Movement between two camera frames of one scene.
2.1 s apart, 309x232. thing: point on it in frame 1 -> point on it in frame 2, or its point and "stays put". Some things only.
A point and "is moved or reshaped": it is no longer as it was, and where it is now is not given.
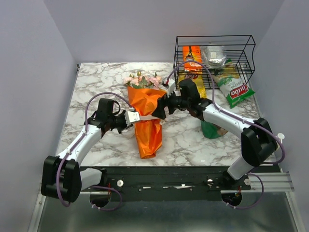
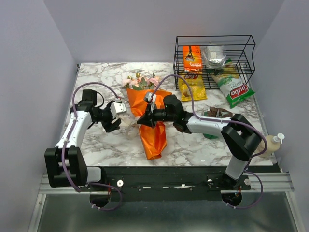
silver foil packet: [213, 56] stays put
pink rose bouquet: [137, 82] stays put
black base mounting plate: [173, 183] stays put
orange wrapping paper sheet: [149, 132] is moved or reshaped
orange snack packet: [191, 56] stays put
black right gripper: [162, 102] -> [148, 119]
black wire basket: [212, 62] stays put
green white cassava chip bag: [235, 90] stays put
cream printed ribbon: [146, 117] is moved or reshaped
